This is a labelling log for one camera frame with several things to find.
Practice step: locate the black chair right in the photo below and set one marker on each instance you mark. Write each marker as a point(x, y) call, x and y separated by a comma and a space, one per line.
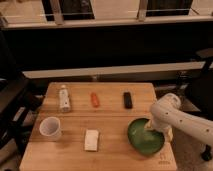
point(200, 90)

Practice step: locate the white rectangular block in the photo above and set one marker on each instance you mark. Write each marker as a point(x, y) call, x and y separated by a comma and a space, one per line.
point(91, 140)

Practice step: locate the black chair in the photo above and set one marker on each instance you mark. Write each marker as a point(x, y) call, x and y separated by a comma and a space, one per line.
point(200, 90)
point(16, 100)

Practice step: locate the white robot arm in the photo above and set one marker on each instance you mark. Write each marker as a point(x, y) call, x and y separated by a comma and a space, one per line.
point(166, 113)

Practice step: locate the orange carrot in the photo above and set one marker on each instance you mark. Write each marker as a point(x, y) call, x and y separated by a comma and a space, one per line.
point(95, 100)

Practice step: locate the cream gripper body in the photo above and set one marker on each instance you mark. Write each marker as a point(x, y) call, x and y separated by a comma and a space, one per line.
point(167, 134)

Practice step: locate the green ceramic bowl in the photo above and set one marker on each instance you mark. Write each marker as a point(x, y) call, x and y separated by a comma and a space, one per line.
point(146, 142)

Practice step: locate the white window sill ledge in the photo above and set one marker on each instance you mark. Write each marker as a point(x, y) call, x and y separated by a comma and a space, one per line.
point(36, 74)

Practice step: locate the white plastic cup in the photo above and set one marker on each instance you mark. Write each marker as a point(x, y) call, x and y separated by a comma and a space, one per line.
point(50, 128)

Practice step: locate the small white bottle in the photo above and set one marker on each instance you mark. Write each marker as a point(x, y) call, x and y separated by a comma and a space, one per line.
point(64, 102)

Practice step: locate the black rectangular block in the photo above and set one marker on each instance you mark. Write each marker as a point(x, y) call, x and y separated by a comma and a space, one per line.
point(127, 100)

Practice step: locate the black chair left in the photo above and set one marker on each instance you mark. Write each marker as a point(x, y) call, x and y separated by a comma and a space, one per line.
point(16, 100)

